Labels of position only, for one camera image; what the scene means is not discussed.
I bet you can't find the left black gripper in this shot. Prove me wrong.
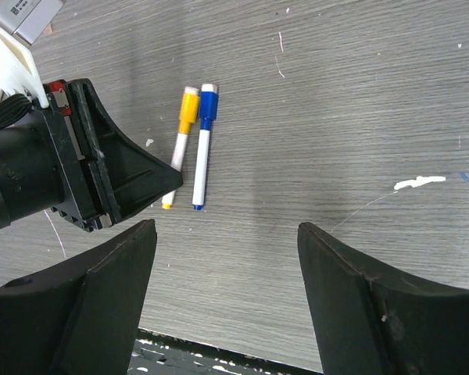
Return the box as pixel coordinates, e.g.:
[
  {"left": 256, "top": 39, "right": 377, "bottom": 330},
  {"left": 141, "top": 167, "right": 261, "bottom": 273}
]
[{"left": 44, "top": 79, "right": 183, "bottom": 232}]

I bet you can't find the square yellow pen cap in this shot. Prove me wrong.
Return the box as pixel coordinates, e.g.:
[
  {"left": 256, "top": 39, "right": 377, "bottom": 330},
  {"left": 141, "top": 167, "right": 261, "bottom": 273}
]
[{"left": 178, "top": 86, "right": 200, "bottom": 134}]

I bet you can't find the blue pen cap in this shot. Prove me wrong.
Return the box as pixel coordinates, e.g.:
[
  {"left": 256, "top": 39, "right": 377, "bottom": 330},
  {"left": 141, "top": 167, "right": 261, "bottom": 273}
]
[{"left": 198, "top": 84, "right": 219, "bottom": 131}]

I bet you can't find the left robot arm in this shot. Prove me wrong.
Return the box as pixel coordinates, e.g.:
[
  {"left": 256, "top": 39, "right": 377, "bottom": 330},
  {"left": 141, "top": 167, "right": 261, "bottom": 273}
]
[{"left": 0, "top": 79, "right": 183, "bottom": 232}]

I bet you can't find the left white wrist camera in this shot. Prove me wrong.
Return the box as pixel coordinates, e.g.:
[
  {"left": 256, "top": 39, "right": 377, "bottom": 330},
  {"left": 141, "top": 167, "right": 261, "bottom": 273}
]
[{"left": 0, "top": 0, "right": 65, "bottom": 109}]

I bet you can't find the blue capped white pen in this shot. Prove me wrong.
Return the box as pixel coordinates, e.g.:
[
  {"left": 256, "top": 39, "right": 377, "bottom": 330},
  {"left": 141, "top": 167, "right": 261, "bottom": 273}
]
[{"left": 192, "top": 130, "right": 210, "bottom": 211}]

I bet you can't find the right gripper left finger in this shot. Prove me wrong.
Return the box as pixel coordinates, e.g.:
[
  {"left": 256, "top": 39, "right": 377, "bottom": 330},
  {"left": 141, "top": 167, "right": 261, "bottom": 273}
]
[{"left": 0, "top": 220, "right": 157, "bottom": 374}]

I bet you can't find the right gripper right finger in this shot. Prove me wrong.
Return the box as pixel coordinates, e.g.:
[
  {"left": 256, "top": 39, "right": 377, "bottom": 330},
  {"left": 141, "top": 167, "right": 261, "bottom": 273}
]
[{"left": 297, "top": 223, "right": 469, "bottom": 374}]

